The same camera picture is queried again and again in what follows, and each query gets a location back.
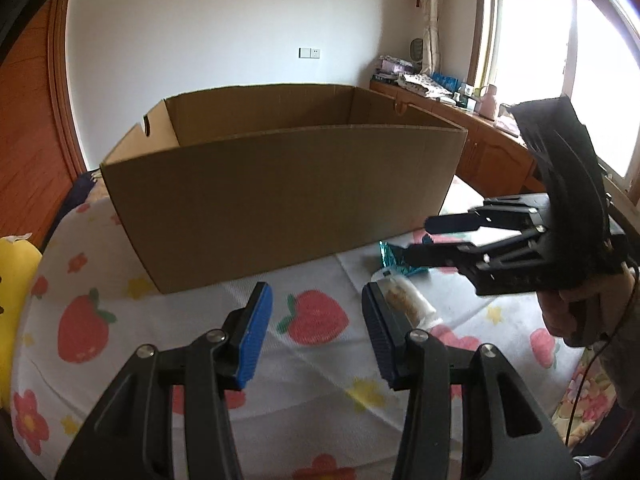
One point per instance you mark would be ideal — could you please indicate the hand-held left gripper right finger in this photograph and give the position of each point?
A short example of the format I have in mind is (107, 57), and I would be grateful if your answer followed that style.
(377, 332)

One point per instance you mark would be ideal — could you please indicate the person's right hand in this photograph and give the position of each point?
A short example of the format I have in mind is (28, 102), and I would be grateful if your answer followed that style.
(555, 315)

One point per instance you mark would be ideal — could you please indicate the beige curtain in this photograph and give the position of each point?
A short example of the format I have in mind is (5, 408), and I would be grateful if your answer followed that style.
(430, 15)

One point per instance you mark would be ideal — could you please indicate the wooden wardrobe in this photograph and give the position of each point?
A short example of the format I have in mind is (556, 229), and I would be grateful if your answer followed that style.
(35, 125)

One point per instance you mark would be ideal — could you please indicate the person's right forearm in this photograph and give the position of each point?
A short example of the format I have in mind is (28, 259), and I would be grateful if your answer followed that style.
(625, 370)

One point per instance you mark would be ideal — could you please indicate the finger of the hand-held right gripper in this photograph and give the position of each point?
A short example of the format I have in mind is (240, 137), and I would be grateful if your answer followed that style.
(490, 217)
(450, 255)

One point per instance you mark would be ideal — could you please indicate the pink container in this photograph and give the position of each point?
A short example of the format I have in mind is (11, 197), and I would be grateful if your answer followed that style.
(490, 102)

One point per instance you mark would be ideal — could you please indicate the dark blue cloth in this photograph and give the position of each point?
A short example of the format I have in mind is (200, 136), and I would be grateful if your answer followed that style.
(75, 200)

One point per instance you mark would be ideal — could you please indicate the small clear snack packet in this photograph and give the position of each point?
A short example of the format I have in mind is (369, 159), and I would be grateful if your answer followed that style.
(405, 297)

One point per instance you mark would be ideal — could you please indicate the strawberry print blanket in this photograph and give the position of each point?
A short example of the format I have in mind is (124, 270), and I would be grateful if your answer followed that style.
(310, 360)

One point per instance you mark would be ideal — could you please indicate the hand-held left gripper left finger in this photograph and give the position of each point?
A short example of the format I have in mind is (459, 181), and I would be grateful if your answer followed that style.
(255, 332)

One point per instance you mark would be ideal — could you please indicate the teal candy wrapper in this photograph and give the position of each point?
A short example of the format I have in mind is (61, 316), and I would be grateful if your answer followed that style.
(395, 260)

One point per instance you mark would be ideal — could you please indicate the floral quilt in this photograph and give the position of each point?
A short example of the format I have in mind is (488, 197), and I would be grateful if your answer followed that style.
(595, 400)

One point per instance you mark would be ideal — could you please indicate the yellow plush toy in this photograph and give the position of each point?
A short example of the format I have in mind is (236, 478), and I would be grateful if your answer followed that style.
(15, 300)

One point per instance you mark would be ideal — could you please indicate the small round fan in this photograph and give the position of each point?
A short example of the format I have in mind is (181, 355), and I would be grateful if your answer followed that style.
(417, 49)

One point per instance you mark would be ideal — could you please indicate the white wall socket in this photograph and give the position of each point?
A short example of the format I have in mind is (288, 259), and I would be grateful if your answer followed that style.
(310, 52)

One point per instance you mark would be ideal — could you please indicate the pile of clutter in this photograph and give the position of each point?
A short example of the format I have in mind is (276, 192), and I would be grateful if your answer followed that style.
(425, 82)

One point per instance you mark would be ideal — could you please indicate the brown cardboard box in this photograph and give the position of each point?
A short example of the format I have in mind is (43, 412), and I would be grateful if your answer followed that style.
(280, 195)

